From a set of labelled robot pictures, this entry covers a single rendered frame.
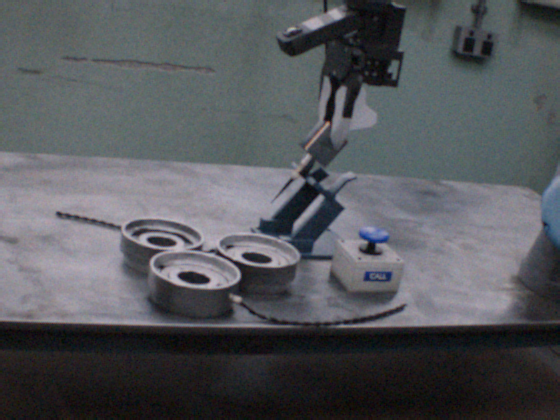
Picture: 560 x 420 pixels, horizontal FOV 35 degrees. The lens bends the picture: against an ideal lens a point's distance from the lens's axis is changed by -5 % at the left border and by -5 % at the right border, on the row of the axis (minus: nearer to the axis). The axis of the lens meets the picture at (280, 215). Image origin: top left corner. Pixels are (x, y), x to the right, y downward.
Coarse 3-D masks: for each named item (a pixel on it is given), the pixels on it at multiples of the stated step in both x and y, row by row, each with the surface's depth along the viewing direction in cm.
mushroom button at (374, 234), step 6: (366, 228) 120; (372, 228) 120; (378, 228) 121; (360, 234) 120; (366, 234) 119; (372, 234) 119; (378, 234) 119; (384, 234) 119; (366, 240) 119; (372, 240) 119; (378, 240) 119; (384, 240) 119; (372, 246) 120
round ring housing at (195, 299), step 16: (160, 256) 109; (176, 256) 111; (192, 256) 112; (208, 256) 112; (176, 272) 108; (192, 272) 109; (208, 272) 109; (224, 272) 110; (160, 288) 103; (176, 288) 102; (192, 288) 102; (208, 288) 102; (224, 288) 104; (160, 304) 105; (176, 304) 103; (192, 304) 103; (208, 304) 103; (224, 304) 105
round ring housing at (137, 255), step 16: (128, 224) 117; (144, 224) 120; (160, 224) 120; (176, 224) 120; (128, 240) 112; (144, 240) 115; (160, 240) 118; (176, 240) 117; (192, 240) 118; (128, 256) 113; (144, 256) 111; (144, 272) 113
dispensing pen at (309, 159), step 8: (320, 128) 126; (312, 136) 126; (304, 144) 126; (304, 160) 127; (312, 160) 127; (296, 168) 127; (304, 168) 127; (296, 176) 127; (288, 184) 127; (280, 192) 127; (272, 200) 128
